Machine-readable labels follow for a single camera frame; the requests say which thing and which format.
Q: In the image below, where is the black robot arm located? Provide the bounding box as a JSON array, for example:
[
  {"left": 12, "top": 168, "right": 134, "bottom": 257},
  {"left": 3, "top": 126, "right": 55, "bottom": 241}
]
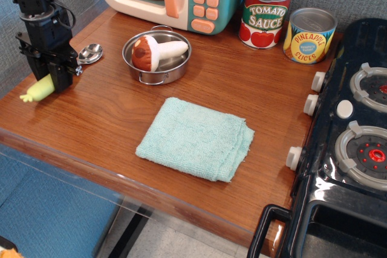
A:
[{"left": 13, "top": 0, "right": 82, "bottom": 93}]

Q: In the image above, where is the small steel pot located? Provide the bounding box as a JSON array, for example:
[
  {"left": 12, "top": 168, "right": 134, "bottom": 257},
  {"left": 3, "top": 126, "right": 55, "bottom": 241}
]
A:
[{"left": 122, "top": 25, "right": 192, "bottom": 85}]

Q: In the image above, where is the plush brown mushroom toy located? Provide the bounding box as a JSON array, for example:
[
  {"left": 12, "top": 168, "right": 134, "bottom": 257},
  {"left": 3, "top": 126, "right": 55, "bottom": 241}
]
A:
[{"left": 131, "top": 35, "right": 189, "bottom": 72}]

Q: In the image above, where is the light blue folded towel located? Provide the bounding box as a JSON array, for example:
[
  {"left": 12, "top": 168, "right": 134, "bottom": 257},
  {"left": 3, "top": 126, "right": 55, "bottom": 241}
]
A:
[{"left": 135, "top": 97, "right": 255, "bottom": 182}]

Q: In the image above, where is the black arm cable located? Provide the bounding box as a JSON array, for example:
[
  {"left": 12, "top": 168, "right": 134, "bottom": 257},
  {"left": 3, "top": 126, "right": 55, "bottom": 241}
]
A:
[{"left": 50, "top": 0, "right": 76, "bottom": 31}]

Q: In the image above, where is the spoon with yellow-green handle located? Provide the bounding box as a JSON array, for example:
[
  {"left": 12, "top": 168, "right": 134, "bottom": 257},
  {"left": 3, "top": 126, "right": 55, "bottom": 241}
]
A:
[{"left": 19, "top": 44, "right": 103, "bottom": 103}]

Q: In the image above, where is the tomato sauce can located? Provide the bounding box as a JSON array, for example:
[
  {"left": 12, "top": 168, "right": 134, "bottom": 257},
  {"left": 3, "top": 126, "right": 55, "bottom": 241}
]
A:
[{"left": 239, "top": 0, "right": 291, "bottom": 48}]

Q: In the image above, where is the orange plush toy corner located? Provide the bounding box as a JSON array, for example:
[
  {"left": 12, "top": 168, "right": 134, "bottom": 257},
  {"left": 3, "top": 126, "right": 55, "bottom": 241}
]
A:
[{"left": 0, "top": 236, "right": 24, "bottom": 258}]

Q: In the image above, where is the pineapple slices can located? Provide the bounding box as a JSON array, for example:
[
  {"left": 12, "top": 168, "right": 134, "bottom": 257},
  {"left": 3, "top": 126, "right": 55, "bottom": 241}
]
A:
[{"left": 283, "top": 8, "right": 337, "bottom": 64}]

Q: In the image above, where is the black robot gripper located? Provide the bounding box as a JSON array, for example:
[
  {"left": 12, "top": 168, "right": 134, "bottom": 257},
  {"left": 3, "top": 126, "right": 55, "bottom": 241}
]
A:
[{"left": 16, "top": 13, "right": 81, "bottom": 93}]

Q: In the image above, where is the black toy stove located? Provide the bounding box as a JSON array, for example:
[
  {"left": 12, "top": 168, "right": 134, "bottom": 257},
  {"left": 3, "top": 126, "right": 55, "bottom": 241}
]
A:
[{"left": 248, "top": 18, "right": 386, "bottom": 257}]

